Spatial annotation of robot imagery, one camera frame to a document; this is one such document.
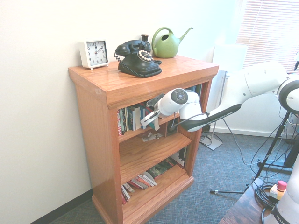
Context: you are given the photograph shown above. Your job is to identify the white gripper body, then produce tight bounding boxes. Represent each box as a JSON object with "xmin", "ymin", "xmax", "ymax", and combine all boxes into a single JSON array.
[{"xmin": 140, "ymin": 111, "xmax": 162, "ymax": 129}]

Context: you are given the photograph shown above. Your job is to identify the blue white spine book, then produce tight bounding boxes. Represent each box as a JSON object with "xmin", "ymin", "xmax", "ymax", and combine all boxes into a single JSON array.
[{"xmin": 129, "ymin": 106, "xmax": 136, "ymax": 132}]

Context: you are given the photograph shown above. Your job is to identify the scattered photo cards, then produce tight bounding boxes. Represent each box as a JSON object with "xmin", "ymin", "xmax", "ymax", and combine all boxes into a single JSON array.
[{"xmin": 140, "ymin": 131, "xmax": 164, "ymax": 142}]

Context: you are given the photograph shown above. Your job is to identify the small wooden speaker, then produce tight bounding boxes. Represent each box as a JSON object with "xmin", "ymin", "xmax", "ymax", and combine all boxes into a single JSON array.
[{"xmin": 167, "ymin": 121, "xmax": 179, "ymax": 137}]

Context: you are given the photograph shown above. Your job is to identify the red white spine book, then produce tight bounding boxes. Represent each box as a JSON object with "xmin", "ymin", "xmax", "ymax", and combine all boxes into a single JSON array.
[{"xmin": 117, "ymin": 109, "xmax": 124, "ymax": 136}]

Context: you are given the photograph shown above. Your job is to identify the black rotary telephone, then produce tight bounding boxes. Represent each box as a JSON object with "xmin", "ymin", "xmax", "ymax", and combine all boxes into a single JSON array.
[{"xmin": 114, "ymin": 40, "xmax": 163, "ymax": 78}]

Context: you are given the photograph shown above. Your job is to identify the black white picture book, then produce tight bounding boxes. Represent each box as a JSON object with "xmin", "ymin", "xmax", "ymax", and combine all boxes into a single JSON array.
[{"xmin": 170, "ymin": 146, "xmax": 189, "ymax": 169}]

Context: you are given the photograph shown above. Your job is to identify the dark green spine book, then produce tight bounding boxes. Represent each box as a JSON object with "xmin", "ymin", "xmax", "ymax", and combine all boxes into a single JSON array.
[{"xmin": 195, "ymin": 83, "xmax": 203, "ymax": 100}]

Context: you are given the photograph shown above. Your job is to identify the camouflage cover book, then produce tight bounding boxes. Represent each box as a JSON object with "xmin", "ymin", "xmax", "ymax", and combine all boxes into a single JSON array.
[{"xmin": 146, "ymin": 158, "xmax": 178, "ymax": 179}]

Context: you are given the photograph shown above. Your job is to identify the wooden bookshelf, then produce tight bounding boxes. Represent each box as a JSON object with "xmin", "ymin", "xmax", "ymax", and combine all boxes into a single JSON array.
[{"xmin": 68, "ymin": 55, "xmax": 220, "ymax": 224}]

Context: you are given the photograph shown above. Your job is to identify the white cover paperback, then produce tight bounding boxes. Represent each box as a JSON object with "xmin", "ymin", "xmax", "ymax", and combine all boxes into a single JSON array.
[{"xmin": 142, "ymin": 171, "xmax": 157, "ymax": 187}]

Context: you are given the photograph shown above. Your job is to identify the green watering can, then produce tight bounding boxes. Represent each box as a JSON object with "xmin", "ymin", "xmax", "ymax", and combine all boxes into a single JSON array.
[{"xmin": 151, "ymin": 27, "xmax": 194, "ymax": 58}]

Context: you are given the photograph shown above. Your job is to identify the red cover paperback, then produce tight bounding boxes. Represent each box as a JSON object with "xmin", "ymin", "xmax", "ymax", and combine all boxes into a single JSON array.
[{"xmin": 130, "ymin": 176, "xmax": 150, "ymax": 190}]

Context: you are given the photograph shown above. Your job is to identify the black vase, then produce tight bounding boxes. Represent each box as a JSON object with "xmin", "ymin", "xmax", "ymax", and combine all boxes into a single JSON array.
[{"xmin": 140, "ymin": 34, "xmax": 151, "ymax": 47}]

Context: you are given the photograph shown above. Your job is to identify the white square alarm clock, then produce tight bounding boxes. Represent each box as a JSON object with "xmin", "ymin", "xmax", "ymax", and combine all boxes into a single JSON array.
[{"xmin": 80, "ymin": 39, "xmax": 110, "ymax": 70}]

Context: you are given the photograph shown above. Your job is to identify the red spine paperback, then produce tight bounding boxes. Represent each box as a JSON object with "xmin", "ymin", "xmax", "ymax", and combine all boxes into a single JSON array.
[{"xmin": 121, "ymin": 186, "xmax": 130, "ymax": 205}]

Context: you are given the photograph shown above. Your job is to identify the black tripod stand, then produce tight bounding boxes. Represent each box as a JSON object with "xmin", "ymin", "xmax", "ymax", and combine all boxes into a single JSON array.
[{"xmin": 209, "ymin": 109, "xmax": 292, "ymax": 194}]

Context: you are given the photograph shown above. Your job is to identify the dark wooden table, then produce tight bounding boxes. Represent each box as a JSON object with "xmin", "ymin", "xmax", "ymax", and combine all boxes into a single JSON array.
[{"xmin": 218, "ymin": 178, "xmax": 299, "ymax": 224}]

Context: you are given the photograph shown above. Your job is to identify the window blinds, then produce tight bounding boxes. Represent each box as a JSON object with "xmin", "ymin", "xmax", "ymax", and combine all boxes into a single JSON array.
[{"xmin": 235, "ymin": 0, "xmax": 299, "ymax": 75}]

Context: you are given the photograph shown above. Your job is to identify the red emergency stop button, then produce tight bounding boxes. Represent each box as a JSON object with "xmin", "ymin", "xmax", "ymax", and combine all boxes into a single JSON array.
[{"xmin": 270, "ymin": 180, "xmax": 288, "ymax": 201}]

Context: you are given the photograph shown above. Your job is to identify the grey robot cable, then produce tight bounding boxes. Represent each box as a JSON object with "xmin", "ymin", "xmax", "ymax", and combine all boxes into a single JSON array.
[{"xmin": 168, "ymin": 112, "xmax": 260, "ymax": 166}]

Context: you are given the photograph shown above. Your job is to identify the black cable coil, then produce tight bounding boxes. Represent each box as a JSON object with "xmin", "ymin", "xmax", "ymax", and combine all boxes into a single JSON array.
[{"xmin": 254, "ymin": 182, "xmax": 281, "ymax": 208}]

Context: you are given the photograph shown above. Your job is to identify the black metal frame leg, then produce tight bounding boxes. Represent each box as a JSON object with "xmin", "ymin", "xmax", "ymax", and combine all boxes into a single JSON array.
[{"xmin": 263, "ymin": 140, "xmax": 299, "ymax": 169}]

